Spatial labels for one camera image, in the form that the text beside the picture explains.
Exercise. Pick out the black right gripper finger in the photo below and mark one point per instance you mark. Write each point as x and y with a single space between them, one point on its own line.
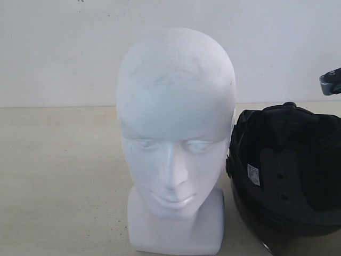
330 82

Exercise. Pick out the black helmet with visor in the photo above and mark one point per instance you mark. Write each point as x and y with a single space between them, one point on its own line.
284 167

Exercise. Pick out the white mannequin head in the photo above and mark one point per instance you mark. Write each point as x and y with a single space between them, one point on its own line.
176 101

